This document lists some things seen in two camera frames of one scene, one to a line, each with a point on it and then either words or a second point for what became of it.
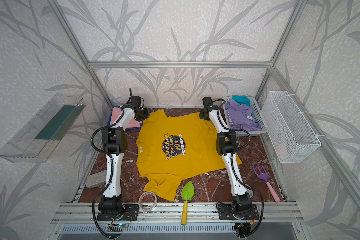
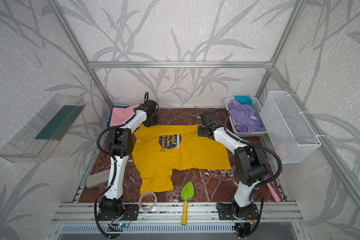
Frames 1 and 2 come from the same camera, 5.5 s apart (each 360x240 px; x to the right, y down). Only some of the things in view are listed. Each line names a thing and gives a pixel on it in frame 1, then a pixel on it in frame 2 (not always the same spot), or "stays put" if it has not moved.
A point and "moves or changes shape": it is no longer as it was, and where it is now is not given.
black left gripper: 144,114 to 151,120
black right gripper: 203,113 to 203,131
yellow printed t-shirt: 170,147 moves or changes shape
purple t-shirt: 239,117 stays put
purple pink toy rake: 265,176 stays put
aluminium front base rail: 169,212 stays put
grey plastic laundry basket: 243,112 stays put
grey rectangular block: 93,180 stays put
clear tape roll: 139,203 stays put
